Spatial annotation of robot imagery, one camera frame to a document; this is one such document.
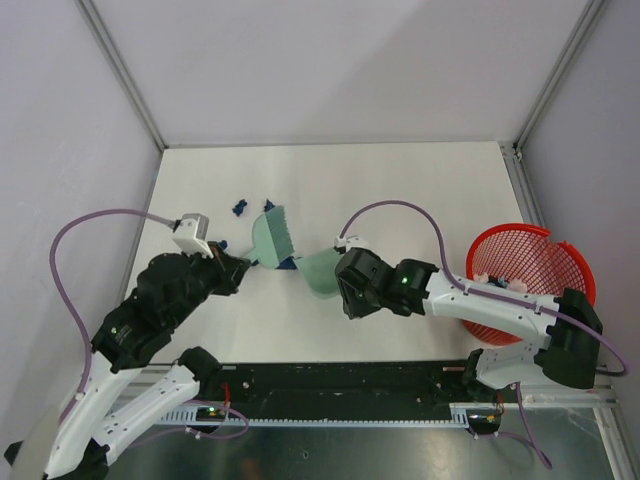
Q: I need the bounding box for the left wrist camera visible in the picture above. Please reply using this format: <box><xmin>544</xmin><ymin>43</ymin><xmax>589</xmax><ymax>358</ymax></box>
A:
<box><xmin>172</xmin><ymin>213</ymin><xmax>213</xmax><ymax>258</ymax></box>

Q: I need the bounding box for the white cable duct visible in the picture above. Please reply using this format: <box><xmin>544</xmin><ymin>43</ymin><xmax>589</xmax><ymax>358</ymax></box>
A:
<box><xmin>144</xmin><ymin>402</ymin><xmax>501</xmax><ymax>431</ymax></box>

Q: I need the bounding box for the blue paper scrap left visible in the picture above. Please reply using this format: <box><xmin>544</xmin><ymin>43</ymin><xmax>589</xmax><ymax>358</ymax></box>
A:
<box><xmin>232</xmin><ymin>199</ymin><xmax>248</xmax><ymax>217</ymax></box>

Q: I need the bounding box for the blue paper scrap large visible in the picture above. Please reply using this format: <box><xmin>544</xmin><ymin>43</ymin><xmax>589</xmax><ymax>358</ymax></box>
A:
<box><xmin>278</xmin><ymin>256</ymin><xmax>297</xmax><ymax>270</ymax></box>

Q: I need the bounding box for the right aluminium frame post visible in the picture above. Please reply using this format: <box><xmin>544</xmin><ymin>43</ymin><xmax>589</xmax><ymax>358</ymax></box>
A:
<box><xmin>512</xmin><ymin>0</ymin><xmax>609</xmax><ymax>151</ymax></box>

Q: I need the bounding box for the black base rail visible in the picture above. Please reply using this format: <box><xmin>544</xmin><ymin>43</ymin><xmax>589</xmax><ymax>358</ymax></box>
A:
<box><xmin>198</xmin><ymin>360</ymin><xmax>516</xmax><ymax>423</ymax></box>

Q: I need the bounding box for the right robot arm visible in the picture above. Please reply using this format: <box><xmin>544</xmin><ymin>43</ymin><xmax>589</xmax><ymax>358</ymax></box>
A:
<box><xmin>335</xmin><ymin>248</ymin><xmax>602</xmax><ymax>401</ymax></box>

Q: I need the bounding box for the green hand brush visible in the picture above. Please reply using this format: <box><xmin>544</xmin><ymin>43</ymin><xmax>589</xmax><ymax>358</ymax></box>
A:
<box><xmin>243</xmin><ymin>206</ymin><xmax>294</xmax><ymax>270</ymax></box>

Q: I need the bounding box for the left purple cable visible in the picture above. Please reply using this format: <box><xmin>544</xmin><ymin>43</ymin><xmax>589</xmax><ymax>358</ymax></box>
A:
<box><xmin>49</xmin><ymin>208</ymin><xmax>179</xmax><ymax>421</ymax></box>

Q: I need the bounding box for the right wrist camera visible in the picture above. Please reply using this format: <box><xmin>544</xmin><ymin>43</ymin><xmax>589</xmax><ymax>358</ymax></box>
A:
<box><xmin>333</xmin><ymin>235</ymin><xmax>370</xmax><ymax>255</ymax></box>

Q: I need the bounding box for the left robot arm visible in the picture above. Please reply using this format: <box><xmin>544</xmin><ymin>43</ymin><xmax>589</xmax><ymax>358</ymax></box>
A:
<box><xmin>4</xmin><ymin>245</ymin><xmax>251</xmax><ymax>479</ymax></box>

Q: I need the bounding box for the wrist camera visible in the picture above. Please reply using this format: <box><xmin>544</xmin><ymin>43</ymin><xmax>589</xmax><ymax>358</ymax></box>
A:
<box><xmin>172</xmin><ymin>213</ymin><xmax>213</xmax><ymax>258</ymax></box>
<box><xmin>333</xmin><ymin>235</ymin><xmax>370</xmax><ymax>255</ymax></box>

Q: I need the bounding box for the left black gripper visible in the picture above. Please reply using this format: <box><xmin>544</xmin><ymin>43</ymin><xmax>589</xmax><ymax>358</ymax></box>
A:
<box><xmin>167</xmin><ymin>239</ymin><xmax>252</xmax><ymax>327</ymax></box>

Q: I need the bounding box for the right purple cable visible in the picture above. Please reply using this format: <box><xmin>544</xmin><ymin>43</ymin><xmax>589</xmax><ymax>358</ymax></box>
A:
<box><xmin>339</xmin><ymin>199</ymin><xmax>629</xmax><ymax>376</ymax></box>

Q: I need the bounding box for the purple cable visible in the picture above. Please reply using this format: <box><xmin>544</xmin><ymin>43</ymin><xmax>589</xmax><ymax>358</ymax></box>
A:
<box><xmin>49</xmin><ymin>208</ymin><xmax>179</xmax><ymax>421</ymax></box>
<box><xmin>339</xmin><ymin>199</ymin><xmax>629</xmax><ymax>376</ymax></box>

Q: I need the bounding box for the red mesh basket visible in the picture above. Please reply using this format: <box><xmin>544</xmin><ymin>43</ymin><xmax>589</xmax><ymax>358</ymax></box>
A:
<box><xmin>458</xmin><ymin>223</ymin><xmax>598</xmax><ymax>348</ymax></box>

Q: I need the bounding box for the aluminium frame post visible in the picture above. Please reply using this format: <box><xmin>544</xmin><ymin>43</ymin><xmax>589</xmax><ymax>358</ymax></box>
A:
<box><xmin>512</xmin><ymin>0</ymin><xmax>609</xmax><ymax>151</ymax></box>
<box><xmin>74</xmin><ymin>0</ymin><xmax>166</xmax><ymax>151</ymax></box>

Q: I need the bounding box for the green dustpan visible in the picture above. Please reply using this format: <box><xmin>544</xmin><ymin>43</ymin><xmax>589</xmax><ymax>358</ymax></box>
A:
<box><xmin>294</xmin><ymin>247</ymin><xmax>341</xmax><ymax>300</ymax></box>

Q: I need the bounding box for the left aluminium frame post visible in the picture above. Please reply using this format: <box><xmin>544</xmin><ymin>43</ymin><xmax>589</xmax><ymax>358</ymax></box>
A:
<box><xmin>74</xmin><ymin>0</ymin><xmax>166</xmax><ymax>151</ymax></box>

